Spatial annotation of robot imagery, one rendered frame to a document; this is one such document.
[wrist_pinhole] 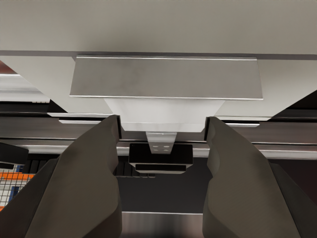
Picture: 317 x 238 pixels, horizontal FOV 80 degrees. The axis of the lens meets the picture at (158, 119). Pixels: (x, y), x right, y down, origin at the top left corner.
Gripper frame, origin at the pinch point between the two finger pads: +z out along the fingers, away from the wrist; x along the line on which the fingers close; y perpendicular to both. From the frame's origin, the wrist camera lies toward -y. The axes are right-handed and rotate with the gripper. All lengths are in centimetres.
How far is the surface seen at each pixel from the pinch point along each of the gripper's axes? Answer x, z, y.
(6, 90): -16.7, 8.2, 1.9
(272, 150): 23.9, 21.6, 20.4
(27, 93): -14.5, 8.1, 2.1
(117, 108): -3.6, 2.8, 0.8
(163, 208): 1, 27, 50
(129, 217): -2.6, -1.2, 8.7
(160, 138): -0.2, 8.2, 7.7
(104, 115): -5.2, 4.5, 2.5
